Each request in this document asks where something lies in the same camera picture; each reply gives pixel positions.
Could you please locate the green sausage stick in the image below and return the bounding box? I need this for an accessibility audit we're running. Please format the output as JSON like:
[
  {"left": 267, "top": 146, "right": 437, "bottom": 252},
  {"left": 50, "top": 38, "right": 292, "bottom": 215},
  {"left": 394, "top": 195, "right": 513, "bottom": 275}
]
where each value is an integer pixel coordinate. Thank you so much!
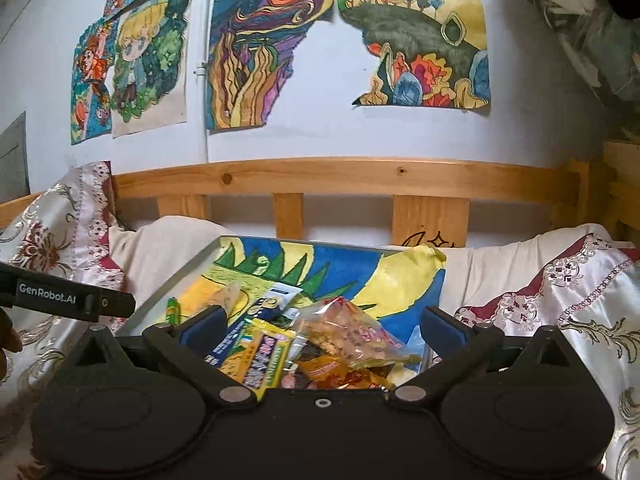
[{"left": 165, "top": 297, "right": 181, "bottom": 326}]

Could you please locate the yellow green sushi seaweed packet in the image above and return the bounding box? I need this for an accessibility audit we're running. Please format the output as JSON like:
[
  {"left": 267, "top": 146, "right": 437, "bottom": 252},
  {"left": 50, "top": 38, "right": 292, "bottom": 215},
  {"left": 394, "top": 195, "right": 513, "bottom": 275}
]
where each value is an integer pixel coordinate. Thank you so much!
[{"left": 220, "top": 320, "right": 296, "bottom": 400}]

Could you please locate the blue calcium milk powder sachet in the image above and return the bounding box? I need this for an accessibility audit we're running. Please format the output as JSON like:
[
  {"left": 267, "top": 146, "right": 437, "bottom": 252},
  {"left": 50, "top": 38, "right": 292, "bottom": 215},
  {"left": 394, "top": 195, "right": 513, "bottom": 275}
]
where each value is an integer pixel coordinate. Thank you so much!
[{"left": 205, "top": 283, "right": 302, "bottom": 367}]

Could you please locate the gold foil snack bag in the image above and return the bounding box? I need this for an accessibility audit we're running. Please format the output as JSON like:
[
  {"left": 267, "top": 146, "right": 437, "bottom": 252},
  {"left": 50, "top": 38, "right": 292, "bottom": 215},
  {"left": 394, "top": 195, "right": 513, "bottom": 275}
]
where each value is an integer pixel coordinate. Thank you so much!
[{"left": 280, "top": 341, "right": 395, "bottom": 390}]

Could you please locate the clear red-print peanut snack bag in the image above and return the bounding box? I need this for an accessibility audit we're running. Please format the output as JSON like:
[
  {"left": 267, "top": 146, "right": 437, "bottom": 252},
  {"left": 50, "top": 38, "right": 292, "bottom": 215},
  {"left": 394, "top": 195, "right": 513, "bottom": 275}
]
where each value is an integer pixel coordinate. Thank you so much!
[{"left": 292, "top": 297, "right": 421, "bottom": 368}]

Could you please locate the operator hand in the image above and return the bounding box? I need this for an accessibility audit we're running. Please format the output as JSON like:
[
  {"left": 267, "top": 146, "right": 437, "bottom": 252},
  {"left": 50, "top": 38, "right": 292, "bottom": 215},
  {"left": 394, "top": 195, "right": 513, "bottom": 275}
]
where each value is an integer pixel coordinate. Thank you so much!
[{"left": 0, "top": 309, "right": 23, "bottom": 379}]

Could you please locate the floral satin sofa cover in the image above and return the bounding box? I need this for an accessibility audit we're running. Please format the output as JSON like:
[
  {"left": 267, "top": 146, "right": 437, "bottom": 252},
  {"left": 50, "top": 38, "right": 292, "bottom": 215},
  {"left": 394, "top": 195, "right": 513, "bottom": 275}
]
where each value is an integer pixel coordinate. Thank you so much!
[{"left": 1, "top": 162, "right": 639, "bottom": 479}]

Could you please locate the silver tray with dinosaur drawing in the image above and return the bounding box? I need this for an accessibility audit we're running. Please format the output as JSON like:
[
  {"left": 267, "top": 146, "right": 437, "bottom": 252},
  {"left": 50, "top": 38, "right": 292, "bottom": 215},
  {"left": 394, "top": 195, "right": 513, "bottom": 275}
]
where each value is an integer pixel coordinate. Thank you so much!
[{"left": 121, "top": 236, "right": 446, "bottom": 387}]

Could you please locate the camouflage fabric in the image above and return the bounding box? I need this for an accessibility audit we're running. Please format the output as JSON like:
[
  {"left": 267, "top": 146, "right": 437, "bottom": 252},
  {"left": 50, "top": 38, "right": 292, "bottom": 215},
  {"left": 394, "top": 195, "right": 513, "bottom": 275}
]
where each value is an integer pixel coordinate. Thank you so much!
[{"left": 529, "top": 0, "right": 639, "bottom": 144}]

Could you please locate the grey wall panel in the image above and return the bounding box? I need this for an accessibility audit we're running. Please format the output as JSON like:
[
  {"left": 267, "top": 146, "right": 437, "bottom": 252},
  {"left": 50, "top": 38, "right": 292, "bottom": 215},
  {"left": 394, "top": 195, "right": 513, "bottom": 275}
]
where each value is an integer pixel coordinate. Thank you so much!
[{"left": 0, "top": 112, "right": 30, "bottom": 203}]

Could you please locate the anime girl wall drawing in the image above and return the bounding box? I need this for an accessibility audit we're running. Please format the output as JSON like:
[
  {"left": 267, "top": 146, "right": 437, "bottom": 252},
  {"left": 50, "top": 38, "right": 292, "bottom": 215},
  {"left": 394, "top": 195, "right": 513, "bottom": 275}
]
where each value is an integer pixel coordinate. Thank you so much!
[{"left": 70, "top": 0, "right": 146, "bottom": 145}]

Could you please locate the wooden sofa backrest frame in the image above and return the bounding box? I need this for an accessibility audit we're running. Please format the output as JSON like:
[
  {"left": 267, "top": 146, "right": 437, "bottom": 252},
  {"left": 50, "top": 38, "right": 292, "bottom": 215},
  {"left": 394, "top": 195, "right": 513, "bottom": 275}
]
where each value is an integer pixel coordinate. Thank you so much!
[{"left": 0, "top": 141, "right": 640, "bottom": 250}]

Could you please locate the blond child wall drawing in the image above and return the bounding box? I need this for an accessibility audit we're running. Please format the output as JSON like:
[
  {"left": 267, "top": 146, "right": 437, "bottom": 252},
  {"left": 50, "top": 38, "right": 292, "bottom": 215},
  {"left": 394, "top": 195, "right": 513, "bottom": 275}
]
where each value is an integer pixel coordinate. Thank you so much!
[{"left": 107, "top": 0, "right": 192, "bottom": 138}]

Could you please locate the white wall pipe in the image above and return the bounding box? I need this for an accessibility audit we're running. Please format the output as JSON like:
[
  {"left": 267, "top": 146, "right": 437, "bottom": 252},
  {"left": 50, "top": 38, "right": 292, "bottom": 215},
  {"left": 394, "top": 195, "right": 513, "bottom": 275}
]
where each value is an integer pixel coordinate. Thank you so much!
[{"left": 195, "top": 0, "right": 210, "bottom": 162}]

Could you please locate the swirly seaweed wall drawing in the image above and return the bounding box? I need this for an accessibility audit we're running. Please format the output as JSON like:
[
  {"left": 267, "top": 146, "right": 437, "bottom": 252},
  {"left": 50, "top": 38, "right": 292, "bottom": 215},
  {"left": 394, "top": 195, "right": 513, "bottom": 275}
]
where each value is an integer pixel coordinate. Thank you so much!
[{"left": 205, "top": 0, "right": 334, "bottom": 131}]

